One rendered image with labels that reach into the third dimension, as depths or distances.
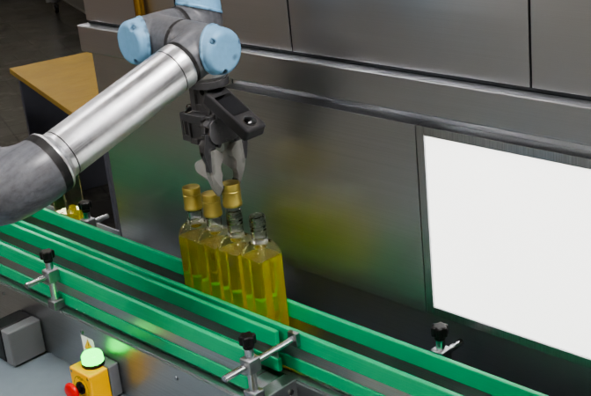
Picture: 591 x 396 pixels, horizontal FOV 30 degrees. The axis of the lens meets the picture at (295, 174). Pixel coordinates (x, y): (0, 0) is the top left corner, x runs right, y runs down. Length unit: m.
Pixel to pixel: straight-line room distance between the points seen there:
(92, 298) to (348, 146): 0.64
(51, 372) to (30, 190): 0.87
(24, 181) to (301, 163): 0.62
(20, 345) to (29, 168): 0.90
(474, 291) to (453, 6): 0.47
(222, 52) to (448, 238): 0.48
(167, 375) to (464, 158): 0.71
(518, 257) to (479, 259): 0.08
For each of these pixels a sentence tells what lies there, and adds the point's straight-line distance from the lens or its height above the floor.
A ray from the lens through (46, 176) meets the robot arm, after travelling 1.56.
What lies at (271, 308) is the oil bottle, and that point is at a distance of 1.99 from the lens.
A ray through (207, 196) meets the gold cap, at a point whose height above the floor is 1.16.
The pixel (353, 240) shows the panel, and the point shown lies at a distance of 1.97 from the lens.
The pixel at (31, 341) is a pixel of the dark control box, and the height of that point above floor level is 0.80.
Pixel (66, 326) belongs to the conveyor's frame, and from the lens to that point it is 2.32.
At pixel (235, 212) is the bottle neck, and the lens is 1.97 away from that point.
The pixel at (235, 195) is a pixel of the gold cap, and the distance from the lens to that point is 1.96.
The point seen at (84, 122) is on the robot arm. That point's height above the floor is 1.43.
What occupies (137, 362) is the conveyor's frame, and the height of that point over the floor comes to 0.85.
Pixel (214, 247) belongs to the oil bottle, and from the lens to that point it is 2.02.
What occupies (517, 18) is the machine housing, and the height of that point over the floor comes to 1.50.
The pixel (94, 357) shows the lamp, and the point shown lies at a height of 0.85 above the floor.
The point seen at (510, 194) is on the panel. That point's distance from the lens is 1.71.
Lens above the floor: 1.88
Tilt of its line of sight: 20 degrees down
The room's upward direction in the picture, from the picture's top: 6 degrees counter-clockwise
